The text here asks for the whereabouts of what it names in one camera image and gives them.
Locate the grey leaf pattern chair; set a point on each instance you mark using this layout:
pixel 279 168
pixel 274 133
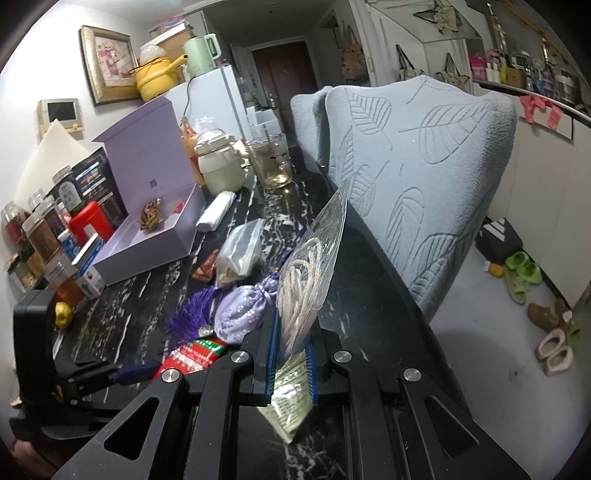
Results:
pixel 420 162

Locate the purple tassel sachet pouch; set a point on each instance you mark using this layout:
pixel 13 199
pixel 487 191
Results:
pixel 227 313

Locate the spice jar silver lid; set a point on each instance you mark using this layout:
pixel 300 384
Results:
pixel 68 190

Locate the green electric kettle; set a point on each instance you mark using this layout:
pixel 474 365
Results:
pixel 202 53

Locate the pink white slippers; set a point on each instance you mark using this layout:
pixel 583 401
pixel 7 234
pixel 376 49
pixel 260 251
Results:
pixel 553 352

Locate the red berries glass jar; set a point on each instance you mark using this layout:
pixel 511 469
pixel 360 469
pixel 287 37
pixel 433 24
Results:
pixel 13 218

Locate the black shoe box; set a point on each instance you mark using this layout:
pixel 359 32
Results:
pixel 497 240

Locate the yellow pot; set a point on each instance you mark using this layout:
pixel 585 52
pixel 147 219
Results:
pixel 157 76

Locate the gold framed picture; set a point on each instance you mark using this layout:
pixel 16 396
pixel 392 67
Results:
pixel 109 63

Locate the hanging tote bag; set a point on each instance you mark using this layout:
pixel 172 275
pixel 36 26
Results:
pixel 354 65

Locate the lavender gift box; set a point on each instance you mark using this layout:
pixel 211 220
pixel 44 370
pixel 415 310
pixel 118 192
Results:
pixel 148 161

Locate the pale green sachet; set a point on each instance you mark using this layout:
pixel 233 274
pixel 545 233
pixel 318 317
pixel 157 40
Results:
pixel 291 402

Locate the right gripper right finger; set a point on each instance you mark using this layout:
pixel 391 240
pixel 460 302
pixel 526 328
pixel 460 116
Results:
pixel 319 354

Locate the glass cup with spoon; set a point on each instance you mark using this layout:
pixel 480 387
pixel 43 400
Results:
pixel 270 160

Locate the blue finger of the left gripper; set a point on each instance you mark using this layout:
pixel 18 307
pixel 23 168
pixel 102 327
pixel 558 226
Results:
pixel 135 374

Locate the wall intercom panel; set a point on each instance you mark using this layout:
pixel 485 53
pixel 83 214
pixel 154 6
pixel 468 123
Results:
pixel 66 112

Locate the red white snack packet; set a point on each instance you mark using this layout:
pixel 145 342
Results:
pixel 192 357

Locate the red plastic container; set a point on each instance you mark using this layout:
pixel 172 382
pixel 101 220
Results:
pixel 91 219

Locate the green sandals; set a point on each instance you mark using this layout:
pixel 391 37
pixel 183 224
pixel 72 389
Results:
pixel 520 272

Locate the white mini fridge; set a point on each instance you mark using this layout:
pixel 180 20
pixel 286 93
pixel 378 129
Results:
pixel 214 94

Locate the small clear zip bag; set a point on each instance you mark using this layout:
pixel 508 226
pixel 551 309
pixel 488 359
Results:
pixel 239 253

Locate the clear bag with white cord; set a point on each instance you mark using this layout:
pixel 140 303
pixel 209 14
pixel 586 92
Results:
pixel 306 276

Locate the cream ceramic jar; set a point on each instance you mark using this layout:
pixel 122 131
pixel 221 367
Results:
pixel 219 162

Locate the brown slipper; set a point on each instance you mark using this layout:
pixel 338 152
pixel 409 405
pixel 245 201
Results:
pixel 549 318

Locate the blue white medicine box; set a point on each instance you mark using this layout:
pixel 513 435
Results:
pixel 87 277

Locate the brown gold snack packet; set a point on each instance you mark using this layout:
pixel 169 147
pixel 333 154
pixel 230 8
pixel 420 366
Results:
pixel 150 215

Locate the white foam board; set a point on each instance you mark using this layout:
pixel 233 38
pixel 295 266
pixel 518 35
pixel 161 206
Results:
pixel 56 150

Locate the black printed pouch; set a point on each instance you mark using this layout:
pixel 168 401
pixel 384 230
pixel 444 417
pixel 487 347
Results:
pixel 96 182

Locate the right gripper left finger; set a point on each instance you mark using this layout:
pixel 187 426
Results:
pixel 267 351

